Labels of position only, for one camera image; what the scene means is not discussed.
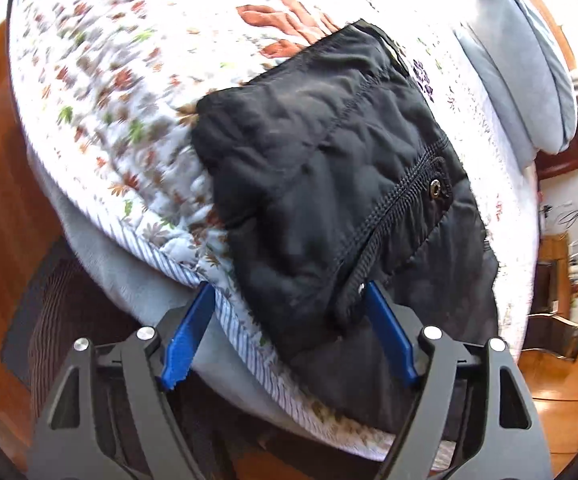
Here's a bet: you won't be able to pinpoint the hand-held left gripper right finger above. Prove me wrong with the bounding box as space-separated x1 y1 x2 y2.
363 281 554 480

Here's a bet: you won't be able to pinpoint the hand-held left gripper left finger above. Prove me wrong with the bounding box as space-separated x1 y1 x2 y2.
28 282 217 480

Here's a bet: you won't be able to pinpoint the black pants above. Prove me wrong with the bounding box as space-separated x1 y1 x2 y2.
189 20 502 436

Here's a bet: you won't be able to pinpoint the dark striped cloth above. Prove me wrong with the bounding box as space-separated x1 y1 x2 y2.
1 237 270 480

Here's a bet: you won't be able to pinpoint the wooden desk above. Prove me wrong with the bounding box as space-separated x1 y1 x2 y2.
538 232 570 317

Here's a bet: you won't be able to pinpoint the flat light blue pillow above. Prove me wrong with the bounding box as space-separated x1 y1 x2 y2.
453 25 537 171

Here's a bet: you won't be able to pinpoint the dark wooden headboard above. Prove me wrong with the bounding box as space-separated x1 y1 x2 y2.
535 125 578 182

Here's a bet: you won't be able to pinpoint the floral quilted bedspread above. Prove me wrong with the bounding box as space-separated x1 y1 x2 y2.
8 0 542 461

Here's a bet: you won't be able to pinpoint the large light blue pillow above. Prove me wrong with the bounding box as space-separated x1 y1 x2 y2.
461 0 578 157

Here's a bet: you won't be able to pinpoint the metal frame chair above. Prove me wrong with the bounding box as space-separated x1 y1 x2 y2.
525 310 578 362

